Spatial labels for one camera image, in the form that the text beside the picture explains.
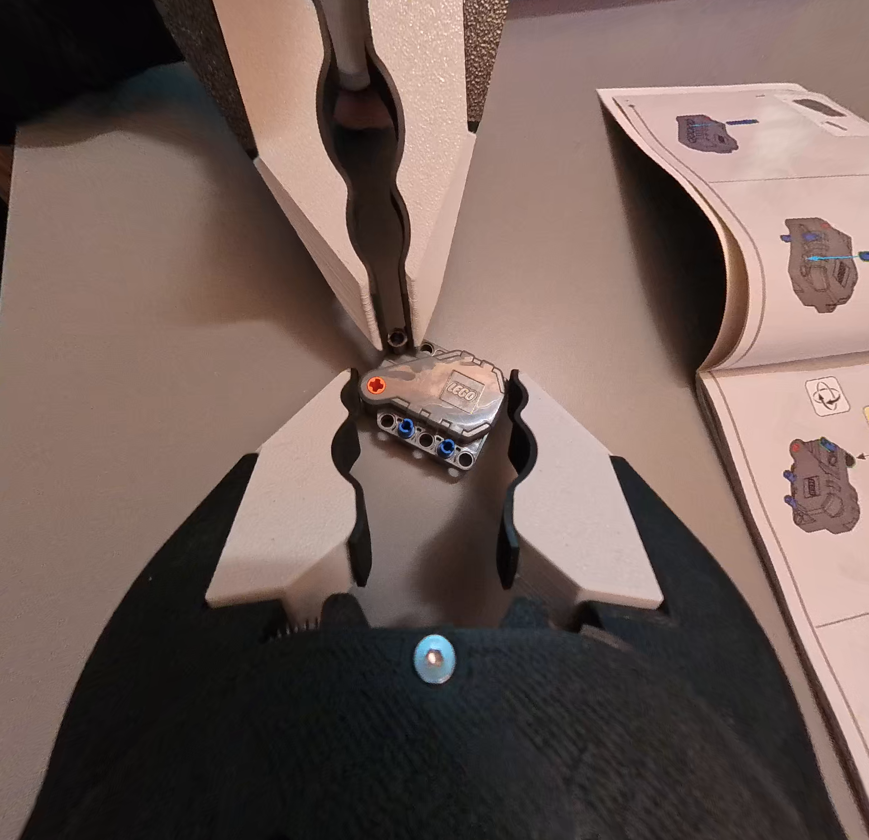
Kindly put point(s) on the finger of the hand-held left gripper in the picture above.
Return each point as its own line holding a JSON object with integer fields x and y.
{"x": 285, "y": 106}
{"x": 434, "y": 106}

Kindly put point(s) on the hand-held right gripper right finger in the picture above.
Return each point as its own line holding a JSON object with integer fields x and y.
{"x": 584, "y": 514}

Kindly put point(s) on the grey toy motor block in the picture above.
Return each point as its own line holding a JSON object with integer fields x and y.
{"x": 434, "y": 392}

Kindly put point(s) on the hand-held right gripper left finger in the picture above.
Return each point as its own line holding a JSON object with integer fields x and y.
{"x": 285, "y": 514}

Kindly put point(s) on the person's left hand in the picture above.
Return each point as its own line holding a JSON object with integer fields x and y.
{"x": 356, "y": 110}

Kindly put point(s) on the building instruction booklet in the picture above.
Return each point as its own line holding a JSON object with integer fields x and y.
{"x": 815, "y": 582}

